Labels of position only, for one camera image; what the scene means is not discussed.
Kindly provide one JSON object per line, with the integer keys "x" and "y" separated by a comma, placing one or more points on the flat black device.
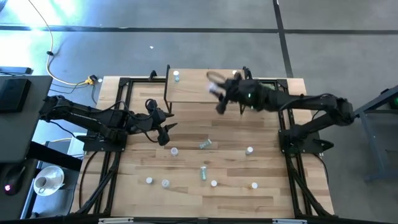
{"x": 15, "y": 70}

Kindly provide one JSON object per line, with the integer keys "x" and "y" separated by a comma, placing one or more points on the black aluminium rig frame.
{"x": 140, "y": 80}

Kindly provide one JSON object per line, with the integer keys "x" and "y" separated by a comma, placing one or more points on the wooden shelf black metal frame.
{"x": 192, "y": 87}

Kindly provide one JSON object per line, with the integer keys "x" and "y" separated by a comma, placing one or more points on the dark grey desk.
{"x": 25, "y": 130}

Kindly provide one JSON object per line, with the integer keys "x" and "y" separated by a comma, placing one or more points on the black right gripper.
{"x": 242, "y": 93}

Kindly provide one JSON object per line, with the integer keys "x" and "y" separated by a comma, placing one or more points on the white cup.
{"x": 42, "y": 183}

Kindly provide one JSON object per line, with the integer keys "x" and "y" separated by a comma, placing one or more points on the black computer mouse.
{"x": 14, "y": 180}

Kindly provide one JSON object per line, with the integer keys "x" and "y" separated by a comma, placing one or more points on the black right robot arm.
{"x": 311, "y": 102}

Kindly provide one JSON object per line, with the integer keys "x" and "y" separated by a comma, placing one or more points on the white bracket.
{"x": 289, "y": 221}
{"x": 115, "y": 221}

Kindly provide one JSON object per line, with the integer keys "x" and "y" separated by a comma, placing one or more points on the clear medicine bottle white cap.
{"x": 214, "y": 88}
{"x": 165, "y": 183}

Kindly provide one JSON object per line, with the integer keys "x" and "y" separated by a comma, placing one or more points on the grey metal side table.
{"x": 370, "y": 109}

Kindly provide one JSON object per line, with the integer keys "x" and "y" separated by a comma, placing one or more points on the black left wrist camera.
{"x": 158, "y": 116}

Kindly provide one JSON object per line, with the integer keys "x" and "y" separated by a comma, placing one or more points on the black desk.
{"x": 15, "y": 211}

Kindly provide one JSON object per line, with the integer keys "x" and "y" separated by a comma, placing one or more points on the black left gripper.
{"x": 146, "y": 123}

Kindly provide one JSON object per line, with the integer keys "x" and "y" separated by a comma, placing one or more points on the yellow plug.
{"x": 90, "y": 80}

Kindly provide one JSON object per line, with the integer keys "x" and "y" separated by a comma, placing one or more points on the white power box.
{"x": 76, "y": 144}

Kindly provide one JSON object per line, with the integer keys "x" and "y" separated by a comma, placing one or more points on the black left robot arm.
{"x": 81, "y": 116}

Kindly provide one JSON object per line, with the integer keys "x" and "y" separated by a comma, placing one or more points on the black box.
{"x": 14, "y": 95}

